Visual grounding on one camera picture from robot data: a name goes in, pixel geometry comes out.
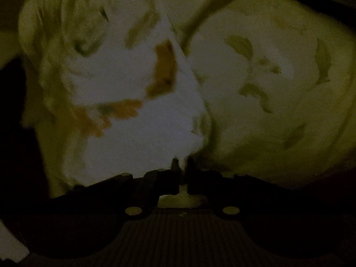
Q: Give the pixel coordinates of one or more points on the white small garment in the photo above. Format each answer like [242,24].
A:
[133,133]

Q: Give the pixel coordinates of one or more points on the yellow-green leaf print bed sheet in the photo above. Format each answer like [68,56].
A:
[278,69]

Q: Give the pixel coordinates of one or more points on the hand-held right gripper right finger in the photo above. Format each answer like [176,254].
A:
[191,169]

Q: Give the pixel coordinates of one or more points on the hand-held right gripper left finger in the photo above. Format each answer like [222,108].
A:
[174,169]

